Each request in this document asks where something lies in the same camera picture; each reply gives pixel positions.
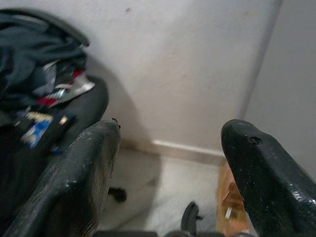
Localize grey door panel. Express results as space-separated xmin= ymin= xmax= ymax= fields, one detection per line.
xmin=243 ymin=0 xmax=316 ymax=173

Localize dark teal clothes pile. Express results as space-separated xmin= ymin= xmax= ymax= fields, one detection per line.
xmin=0 ymin=11 xmax=87 ymax=111

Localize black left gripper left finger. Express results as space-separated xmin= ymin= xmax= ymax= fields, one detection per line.
xmin=4 ymin=119 xmax=121 ymax=237

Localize brown cardboard box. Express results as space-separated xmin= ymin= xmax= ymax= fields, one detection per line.
xmin=216 ymin=161 xmax=250 ymax=232

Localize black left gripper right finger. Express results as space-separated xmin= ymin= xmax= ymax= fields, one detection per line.
xmin=220 ymin=118 xmax=316 ymax=237

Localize red grey striped cloth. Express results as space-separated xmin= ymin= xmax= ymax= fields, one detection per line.
xmin=32 ymin=61 xmax=96 ymax=109

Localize black round chair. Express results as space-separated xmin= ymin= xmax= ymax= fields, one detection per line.
xmin=0 ymin=8 xmax=110 ymax=223

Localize blue white packet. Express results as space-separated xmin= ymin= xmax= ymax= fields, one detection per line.
xmin=20 ymin=112 xmax=54 ymax=149

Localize black chair castor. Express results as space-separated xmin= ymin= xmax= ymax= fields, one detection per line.
xmin=108 ymin=187 xmax=127 ymax=203
xmin=181 ymin=201 xmax=201 ymax=236

